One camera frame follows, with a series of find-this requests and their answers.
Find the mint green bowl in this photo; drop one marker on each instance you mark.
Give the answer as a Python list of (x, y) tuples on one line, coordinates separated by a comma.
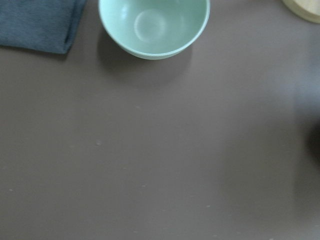
[(154, 29)]

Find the dark grey folded cloth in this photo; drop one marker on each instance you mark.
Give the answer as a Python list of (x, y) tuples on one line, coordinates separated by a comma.
[(41, 25)]

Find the wooden mug tree stand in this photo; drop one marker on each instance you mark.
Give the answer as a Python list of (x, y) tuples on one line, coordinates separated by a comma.
[(308, 10)]

